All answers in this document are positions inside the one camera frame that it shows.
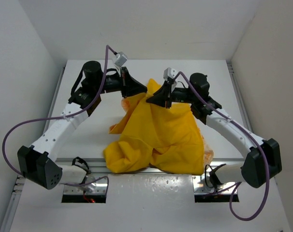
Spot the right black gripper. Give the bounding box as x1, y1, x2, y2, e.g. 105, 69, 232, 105
147, 80, 197, 109

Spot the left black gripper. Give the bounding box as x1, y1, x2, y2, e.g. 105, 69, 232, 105
94, 66, 147, 98

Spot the yellow jacket with patterned lining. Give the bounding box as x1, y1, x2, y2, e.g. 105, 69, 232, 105
103, 79, 214, 175

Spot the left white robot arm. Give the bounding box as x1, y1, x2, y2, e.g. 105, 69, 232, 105
17, 61, 147, 189

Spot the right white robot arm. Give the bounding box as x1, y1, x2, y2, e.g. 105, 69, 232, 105
147, 72, 282, 188

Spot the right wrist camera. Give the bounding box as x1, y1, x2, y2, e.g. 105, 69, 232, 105
163, 67, 178, 83

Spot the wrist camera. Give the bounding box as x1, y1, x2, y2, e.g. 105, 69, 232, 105
163, 67, 178, 83
113, 52, 128, 68

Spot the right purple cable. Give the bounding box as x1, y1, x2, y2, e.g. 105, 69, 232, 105
173, 71, 270, 221

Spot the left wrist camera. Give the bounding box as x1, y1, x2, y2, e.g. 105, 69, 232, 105
113, 52, 128, 68

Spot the aluminium rail right side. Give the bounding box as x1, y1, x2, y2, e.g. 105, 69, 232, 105
227, 63, 252, 132

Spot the aluminium rail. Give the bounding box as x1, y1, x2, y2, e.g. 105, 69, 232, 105
227, 63, 252, 132
56, 158, 244, 174
1, 66, 66, 230

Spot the aluminium rail front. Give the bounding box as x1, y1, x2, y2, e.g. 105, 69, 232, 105
56, 158, 244, 174

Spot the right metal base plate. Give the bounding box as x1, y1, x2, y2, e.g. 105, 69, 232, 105
192, 175, 235, 195

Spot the metal base plate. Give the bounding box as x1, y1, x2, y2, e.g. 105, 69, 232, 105
64, 173, 109, 195
192, 175, 235, 195

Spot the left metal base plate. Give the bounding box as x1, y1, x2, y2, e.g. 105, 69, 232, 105
64, 173, 109, 195

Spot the aluminium rail left side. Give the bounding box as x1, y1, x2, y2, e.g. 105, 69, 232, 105
1, 66, 66, 230

